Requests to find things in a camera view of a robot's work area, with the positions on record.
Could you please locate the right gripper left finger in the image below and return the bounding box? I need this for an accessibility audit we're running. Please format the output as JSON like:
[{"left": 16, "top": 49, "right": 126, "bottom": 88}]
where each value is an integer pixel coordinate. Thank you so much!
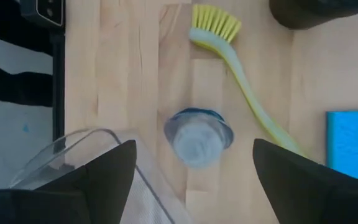
[{"left": 0, "top": 139, "right": 138, "bottom": 224}]

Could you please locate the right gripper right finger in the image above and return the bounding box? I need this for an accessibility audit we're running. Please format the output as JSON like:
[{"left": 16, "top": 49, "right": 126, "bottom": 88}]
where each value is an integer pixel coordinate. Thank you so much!
[{"left": 252, "top": 138, "right": 358, "bottom": 224}]

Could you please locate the black table edge frame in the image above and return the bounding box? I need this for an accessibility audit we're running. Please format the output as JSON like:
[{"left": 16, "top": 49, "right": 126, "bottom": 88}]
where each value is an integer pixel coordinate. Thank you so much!
[{"left": 50, "top": 26, "right": 67, "bottom": 142}]

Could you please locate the blue kitchen sponge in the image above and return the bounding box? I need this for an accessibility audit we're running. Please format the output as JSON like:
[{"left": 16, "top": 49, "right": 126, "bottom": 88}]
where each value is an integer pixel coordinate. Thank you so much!
[{"left": 326, "top": 110, "right": 358, "bottom": 186}]

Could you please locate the blue dish soap bottle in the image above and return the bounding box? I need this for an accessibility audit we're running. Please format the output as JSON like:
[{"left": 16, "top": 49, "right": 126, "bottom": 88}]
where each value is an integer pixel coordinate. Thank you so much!
[{"left": 162, "top": 106, "right": 235, "bottom": 170}]

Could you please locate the black table-level camera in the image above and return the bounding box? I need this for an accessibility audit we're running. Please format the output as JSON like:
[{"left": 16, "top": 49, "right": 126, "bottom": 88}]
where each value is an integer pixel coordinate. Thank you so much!
[{"left": 19, "top": 0, "right": 65, "bottom": 29}]

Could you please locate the black plant pot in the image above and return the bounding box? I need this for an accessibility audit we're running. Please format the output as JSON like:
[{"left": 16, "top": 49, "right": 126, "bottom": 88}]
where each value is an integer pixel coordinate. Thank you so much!
[{"left": 268, "top": 0, "right": 358, "bottom": 31}]

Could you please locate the yellow-green dish brush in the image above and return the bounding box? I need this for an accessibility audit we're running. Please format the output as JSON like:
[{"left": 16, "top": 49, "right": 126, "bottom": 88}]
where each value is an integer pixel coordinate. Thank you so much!
[{"left": 188, "top": 3, "right": 307, "bottom": 158}]

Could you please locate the clear plastic bin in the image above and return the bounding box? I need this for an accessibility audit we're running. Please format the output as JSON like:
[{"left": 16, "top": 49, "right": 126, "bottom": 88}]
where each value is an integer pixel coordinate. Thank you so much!
[{"left": 9, "top": 127, "right": 197, "bottom": 224}]

